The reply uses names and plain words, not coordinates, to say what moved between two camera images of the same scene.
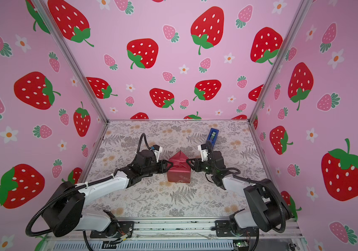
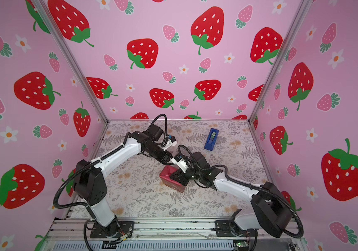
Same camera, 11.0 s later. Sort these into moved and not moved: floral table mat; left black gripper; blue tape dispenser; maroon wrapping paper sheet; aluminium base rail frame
Moved: maroon wrapping paper sheet; left black gripper
Not moved: blue tape dispenser; floral table mat; aluminium base rail frame
